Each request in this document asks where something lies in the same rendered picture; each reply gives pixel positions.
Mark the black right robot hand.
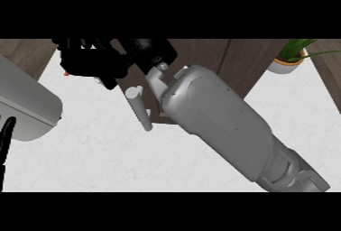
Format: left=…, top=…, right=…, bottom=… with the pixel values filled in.
left=50, top=38, right=180, bottom=91

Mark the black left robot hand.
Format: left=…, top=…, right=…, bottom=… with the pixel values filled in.
left=0, top=115, right=19, bottom=191

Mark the dark wooden cabinet panel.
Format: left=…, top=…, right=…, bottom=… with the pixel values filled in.
left=0, top=38, right=60, bottom=82
left=305, top=38, right=341, bottom=116

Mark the green plant in white pot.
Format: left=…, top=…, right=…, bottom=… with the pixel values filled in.
left=265, top=38, right=341, bottom=75

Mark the grey cylindrical cabinet handle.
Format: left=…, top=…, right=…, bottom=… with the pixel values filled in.
left=123, top=85, right=154, bottom=133

